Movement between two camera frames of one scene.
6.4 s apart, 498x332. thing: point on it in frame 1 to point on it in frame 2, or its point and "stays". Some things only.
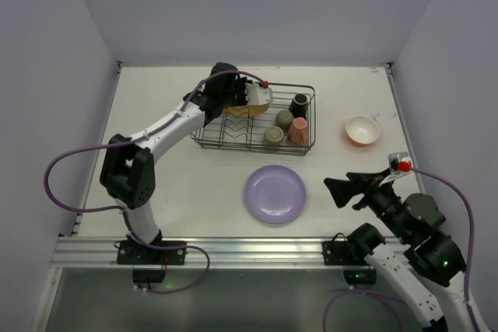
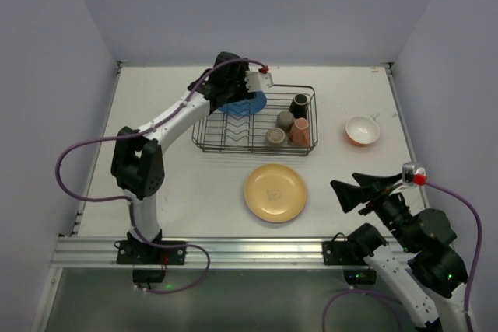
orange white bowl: [362, 131] stays
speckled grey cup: [274, 134] stays
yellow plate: [244, 110] to [275, 193]
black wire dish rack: [287, 127] stays
